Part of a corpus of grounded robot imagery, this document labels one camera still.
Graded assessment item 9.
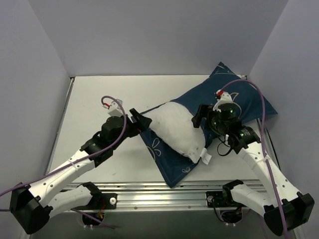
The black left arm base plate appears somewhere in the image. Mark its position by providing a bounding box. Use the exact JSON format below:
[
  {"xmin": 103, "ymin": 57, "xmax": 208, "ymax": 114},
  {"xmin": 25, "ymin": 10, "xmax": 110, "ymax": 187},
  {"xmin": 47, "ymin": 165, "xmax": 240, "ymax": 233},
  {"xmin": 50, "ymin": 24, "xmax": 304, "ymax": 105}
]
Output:
[{"xmin": 75, "ymin": 193, "xmax": 118, "ymax": 210}]

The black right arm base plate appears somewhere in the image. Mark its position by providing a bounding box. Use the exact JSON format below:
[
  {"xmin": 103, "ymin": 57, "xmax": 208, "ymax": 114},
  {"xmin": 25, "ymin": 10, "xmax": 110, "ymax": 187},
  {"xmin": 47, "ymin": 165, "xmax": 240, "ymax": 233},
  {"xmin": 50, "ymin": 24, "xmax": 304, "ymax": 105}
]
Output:
[{"xmin": 205, "ymin": 191, "xmax": 246, "ymax": 208}]

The aluminium rail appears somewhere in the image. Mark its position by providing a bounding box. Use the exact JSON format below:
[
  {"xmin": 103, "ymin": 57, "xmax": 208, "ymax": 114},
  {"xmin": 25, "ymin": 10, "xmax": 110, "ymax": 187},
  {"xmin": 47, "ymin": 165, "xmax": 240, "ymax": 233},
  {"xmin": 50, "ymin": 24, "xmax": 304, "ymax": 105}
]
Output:
[
  {"xmin": 45, "ymin": 77, "xmax": 75, "ymax": 174},
  {"xmin": 236, "ymin": 74, "xmax": 282, "ymax": 170}
]

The aluminium front rail frame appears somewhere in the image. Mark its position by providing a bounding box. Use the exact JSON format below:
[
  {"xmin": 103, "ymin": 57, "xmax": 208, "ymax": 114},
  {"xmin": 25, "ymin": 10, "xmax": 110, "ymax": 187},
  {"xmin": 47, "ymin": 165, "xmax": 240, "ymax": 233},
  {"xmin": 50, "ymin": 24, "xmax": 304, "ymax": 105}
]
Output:
[{"xmin": 24, "ymin": 181, "xmax": 307, "ymax": 239}]

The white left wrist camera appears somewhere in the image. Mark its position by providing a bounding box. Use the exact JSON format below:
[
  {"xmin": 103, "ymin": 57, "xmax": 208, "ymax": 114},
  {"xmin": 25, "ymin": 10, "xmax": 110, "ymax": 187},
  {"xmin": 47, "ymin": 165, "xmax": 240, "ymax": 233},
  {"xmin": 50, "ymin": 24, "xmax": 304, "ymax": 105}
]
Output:
[{"xmin": 102, "ymin": 100, "xmax": 123, "ymax": 117}]

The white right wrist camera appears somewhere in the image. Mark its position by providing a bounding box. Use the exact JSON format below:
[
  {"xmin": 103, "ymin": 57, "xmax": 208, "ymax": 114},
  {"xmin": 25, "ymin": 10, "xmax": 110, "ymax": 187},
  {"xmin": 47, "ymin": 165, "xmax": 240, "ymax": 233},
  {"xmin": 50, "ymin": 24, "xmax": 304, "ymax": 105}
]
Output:
[{"xmin": 213, "ymin": 90, "xmax": 233, "ymax": 111}]

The aluminium left side rail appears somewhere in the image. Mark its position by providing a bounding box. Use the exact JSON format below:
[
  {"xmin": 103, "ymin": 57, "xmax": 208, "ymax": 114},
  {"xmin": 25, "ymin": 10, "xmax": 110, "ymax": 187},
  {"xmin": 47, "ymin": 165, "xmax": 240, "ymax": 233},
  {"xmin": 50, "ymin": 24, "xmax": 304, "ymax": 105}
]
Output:
[{"xmin": 45, "ymin": 77, "xmax": 75, "ymax": 174}]

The blue pillowcase with gold script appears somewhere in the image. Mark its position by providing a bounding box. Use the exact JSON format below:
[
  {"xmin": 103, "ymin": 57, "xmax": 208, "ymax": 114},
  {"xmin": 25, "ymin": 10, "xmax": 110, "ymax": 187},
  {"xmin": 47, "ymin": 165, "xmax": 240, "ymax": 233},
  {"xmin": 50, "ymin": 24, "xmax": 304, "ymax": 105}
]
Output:
[{"xmin": 141, "ymin": 62, "xmax": 277, "ymax": 188}]

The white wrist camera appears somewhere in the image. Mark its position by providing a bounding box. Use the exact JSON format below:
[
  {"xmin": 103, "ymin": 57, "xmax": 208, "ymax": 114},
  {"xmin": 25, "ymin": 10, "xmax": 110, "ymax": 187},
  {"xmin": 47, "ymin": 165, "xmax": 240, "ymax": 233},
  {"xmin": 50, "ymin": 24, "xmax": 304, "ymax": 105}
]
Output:
[
  {"xmin": 213, "ymin": 90, "xmax": 233, "ymax": 111},
  {"xmin": 102, "ymin": 100, "xmax": 123, "ymax": 117}
]

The aluminium right side rail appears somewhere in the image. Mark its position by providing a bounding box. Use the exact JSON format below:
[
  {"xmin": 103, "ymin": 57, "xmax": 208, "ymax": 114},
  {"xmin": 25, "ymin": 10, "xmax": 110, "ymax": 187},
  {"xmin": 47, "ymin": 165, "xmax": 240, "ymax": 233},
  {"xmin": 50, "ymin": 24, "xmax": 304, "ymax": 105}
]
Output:
[{"xmin": 236, "ymin": 74, "xmax": 282, "ymax": 170}]

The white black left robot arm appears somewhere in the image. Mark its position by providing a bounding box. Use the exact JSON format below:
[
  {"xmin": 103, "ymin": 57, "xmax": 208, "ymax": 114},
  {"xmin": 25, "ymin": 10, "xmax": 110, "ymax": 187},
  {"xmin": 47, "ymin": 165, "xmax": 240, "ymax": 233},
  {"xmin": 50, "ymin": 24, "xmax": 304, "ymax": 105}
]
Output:
[{"xmin": 9, "ymin": 109, "xmax": 152, "ymax": 235}]

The white pillow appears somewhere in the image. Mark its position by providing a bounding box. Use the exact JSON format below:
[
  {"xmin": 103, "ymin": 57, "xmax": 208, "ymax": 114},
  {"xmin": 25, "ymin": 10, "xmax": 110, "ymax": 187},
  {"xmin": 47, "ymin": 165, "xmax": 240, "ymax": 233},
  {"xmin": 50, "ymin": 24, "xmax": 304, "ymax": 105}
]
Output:
[{"xmin": 144, "ymin": 102, "xmax": 211, "ymax": 165}]

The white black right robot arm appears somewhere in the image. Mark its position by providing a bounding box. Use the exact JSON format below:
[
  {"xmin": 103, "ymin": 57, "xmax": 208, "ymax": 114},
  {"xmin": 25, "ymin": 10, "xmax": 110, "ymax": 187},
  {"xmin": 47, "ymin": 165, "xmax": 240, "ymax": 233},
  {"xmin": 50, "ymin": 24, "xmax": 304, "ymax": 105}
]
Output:
[{"xmin": 191, "ymin": 103, "xmax": 315, "ymax": 236}]

